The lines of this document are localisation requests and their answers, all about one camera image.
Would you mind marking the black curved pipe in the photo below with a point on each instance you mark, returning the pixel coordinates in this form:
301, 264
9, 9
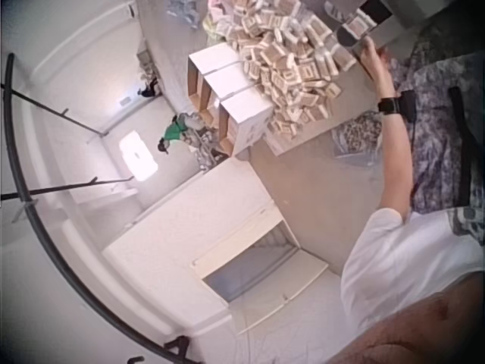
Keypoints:
45, 231

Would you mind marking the clear bag of patterned items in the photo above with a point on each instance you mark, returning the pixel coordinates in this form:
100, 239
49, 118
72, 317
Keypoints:
358, 138

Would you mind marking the black tool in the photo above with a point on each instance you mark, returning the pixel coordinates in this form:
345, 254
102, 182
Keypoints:
346, 38

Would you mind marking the pile of small beige boxes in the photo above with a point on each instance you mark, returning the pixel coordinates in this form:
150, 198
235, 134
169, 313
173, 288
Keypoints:
288, 57

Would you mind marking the white cardboard carton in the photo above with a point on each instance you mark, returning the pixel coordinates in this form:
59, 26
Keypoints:
246, 117
214, 66
227, 83

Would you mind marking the black object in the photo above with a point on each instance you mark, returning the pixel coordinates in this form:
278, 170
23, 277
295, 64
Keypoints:
373, 10

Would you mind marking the black rod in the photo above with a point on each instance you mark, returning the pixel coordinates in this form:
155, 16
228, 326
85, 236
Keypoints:
57, 110
68, 187

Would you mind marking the person's left fingers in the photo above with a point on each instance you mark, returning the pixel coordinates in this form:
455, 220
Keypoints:
375, 51

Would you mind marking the black wrist band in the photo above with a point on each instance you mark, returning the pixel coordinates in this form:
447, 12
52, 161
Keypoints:
390, 104

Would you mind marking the heap of blue white bags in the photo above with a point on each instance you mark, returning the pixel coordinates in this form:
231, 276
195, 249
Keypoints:
185, 11

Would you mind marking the small windowed beige box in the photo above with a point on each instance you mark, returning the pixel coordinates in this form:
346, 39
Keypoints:
358, 24

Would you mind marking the cluttered rack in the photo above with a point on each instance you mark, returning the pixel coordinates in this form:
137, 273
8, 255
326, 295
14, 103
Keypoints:
204, 144

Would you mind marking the person's left hand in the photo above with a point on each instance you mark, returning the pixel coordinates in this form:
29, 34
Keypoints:
380, 76

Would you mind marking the white desk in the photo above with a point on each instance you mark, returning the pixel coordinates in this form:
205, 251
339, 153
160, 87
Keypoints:
197, 242

